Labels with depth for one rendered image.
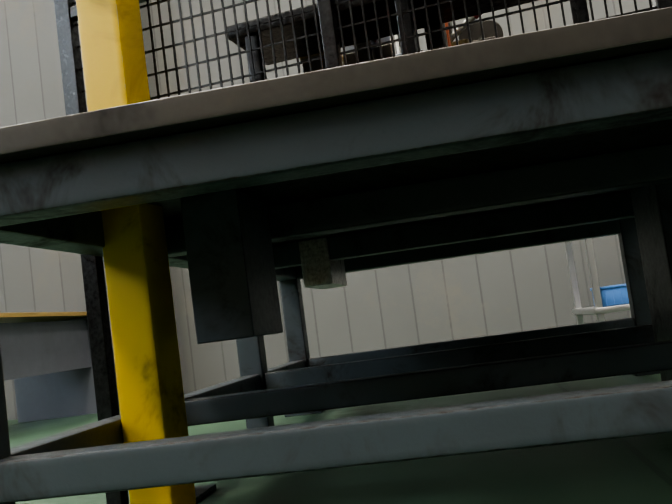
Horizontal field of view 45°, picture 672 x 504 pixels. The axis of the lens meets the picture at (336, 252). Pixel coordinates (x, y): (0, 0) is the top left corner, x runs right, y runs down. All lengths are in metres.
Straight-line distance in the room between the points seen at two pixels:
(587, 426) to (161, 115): 0.70
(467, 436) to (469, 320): 4.28
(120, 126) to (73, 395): 4.54
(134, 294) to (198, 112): 0.65
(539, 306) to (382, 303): 1.00
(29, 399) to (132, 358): 4.09
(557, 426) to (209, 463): 0.47
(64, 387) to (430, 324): 2.41
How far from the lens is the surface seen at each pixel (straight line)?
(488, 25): 2.55
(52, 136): 1.22
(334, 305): 5.45
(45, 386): 5.74
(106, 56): 1.82
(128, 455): 1.22
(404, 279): 5.40
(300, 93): 1.12
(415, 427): 1.12
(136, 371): 1.72
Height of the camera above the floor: 0.36
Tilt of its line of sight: 5 degrees up
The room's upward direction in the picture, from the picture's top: 8 degrees counter-clockwise
